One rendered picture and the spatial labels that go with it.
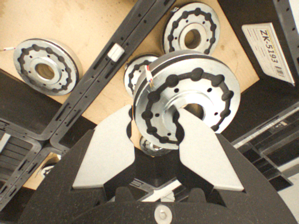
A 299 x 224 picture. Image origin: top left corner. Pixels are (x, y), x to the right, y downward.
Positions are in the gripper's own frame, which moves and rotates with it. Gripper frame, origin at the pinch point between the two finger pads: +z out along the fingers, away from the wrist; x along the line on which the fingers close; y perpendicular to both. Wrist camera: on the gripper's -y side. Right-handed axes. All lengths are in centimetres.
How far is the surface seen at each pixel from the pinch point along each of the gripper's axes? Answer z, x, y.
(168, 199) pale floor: 109, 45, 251
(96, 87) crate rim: 7.4, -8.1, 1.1
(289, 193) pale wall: 95, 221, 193
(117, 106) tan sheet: 17.7, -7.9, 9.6
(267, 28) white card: 10.9, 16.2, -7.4
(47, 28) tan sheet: 16.6, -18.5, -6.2
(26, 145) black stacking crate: 16.1, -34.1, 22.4
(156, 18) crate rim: 7.9, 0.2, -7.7
